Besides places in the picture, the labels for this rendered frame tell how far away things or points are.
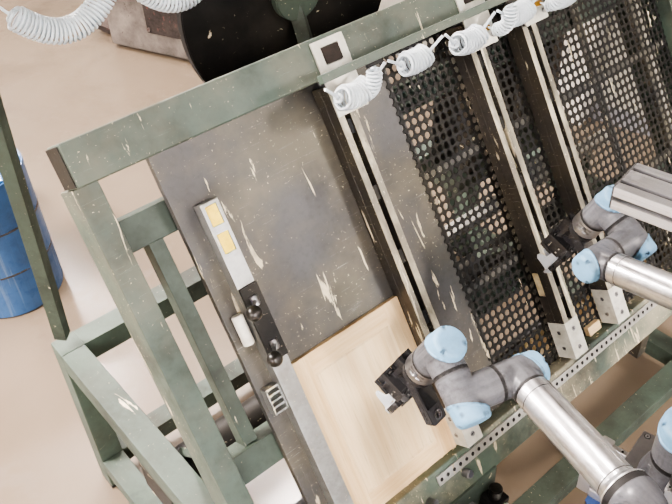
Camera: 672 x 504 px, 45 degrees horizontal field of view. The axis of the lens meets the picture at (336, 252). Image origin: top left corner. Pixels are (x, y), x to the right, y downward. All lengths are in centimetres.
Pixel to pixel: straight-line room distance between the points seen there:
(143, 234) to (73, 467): 191
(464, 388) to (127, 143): 86
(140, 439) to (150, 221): 93
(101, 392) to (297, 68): 135
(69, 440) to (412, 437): 189
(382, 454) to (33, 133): 423
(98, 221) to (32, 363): 242
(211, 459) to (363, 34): 110
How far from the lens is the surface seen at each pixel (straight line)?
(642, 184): 142
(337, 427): 215
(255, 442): 211
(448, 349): 158
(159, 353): 187
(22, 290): 435
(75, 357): 296
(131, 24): 670
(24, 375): 413
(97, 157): 176
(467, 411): 158
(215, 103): 187
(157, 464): 258
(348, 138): 207
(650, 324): 294
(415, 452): 232
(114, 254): 182
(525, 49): 253
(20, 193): 246
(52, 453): 377
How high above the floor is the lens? 282
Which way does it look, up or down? 40 degrees down
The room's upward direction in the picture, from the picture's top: 4 degrees counter-clockwise
